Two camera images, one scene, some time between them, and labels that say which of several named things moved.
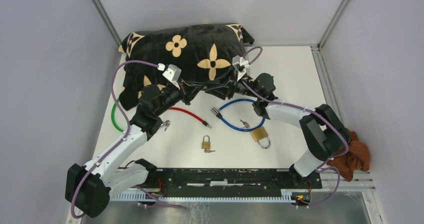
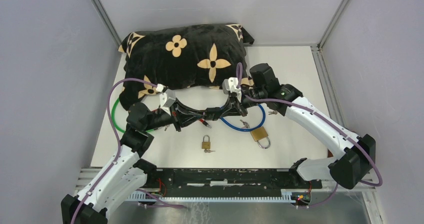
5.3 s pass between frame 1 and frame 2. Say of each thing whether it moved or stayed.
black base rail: stayed
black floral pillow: stayed
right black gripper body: moved
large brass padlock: stayed
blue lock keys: stayed
